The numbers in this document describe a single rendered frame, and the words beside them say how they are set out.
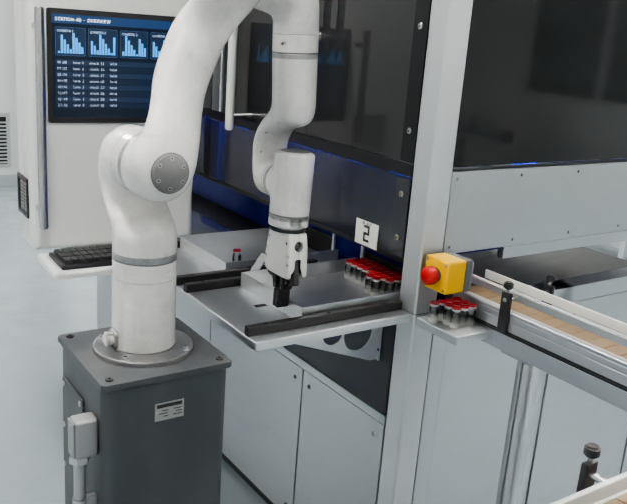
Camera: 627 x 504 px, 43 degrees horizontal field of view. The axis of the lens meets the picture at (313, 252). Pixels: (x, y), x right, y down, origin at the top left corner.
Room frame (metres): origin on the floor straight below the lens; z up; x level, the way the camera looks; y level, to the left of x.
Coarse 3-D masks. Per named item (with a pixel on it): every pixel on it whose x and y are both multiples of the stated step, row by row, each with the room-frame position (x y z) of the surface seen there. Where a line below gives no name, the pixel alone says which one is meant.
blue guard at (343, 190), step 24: (216, 144) 2.45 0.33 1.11; (240, 144) 2.33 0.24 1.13; (288, 144) 2.12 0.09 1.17; (216, 168) 2.45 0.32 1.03; (240, 168) 2.32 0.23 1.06; (336, 168) 1.93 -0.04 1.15; (360, 168) 1.86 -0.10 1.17; (312, 192) 2.01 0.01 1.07; (336, 192) 1.93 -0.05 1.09; (360, 192) 1.85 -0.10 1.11; (384, 192) 1.78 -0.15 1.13; (408, 192) 1.71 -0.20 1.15; (312, 216) 2.00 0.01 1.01; (336, 216) 1.92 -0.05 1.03; (360, 216) 1.84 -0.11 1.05; (384, 216) 1.77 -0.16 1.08; (384, 240) 1.76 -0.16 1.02
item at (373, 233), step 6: (360, 222) 1.84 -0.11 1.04; (366, 222) 1.82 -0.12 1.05; (360, 228) 1.84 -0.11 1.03; (366, 228) 1.82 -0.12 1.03; (372, 228) 1.80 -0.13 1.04; (378, 228) 1.78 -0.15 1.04; (360, 234) 1.83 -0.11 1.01; (372, 234) 1.80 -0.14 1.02; (360, 240) 1.83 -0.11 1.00; (372, 240) 1.80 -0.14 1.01; (372, 246) 1.79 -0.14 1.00
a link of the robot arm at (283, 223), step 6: (270, 216) 1.59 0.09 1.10; (276, 216) 1.57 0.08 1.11; (270, 222) 1.58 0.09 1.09; (276, 222) 1.57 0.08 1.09; (282, 222) 1.56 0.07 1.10; (288, 222) 1.56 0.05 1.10; (294, 222) 1.57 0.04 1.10; (300, 222) 1.57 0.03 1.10; (306, 222) 1.59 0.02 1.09; (282, 228) 1.57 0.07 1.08; (288, 228) 1.56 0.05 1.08; (294, 228) 1.57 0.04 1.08; (300, 228) 1.59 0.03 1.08
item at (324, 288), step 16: (256, 272) 1.79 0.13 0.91; (320, 272) 1.90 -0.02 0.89; (336, 272) 1.93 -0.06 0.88; (256, 288) 1.71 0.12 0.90; (272, 288) 1.77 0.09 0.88; (304, 288) 1.79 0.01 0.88; (320, 288) 1.80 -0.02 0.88; (336, 288) 1.80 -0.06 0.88; (352, 288) 1.81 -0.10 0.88; (304, 304) 1.67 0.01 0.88; (320, 304) 1.59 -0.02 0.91; (336, 304) 1.61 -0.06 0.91; (352, 304) 1.64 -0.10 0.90
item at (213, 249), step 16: (192, 240) 2.07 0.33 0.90; (208, 240) 2.10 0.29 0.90; (224, 240) 2.12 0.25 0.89; (240, 240) 2.15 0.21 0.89; (256, 240) 2.18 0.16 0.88; (208, 256) 1.91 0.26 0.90; (224, 256) 2.00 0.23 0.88; (256, 256) 2.02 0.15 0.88; (320, 256) 2.00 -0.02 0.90; (336, 256) 2.03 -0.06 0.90
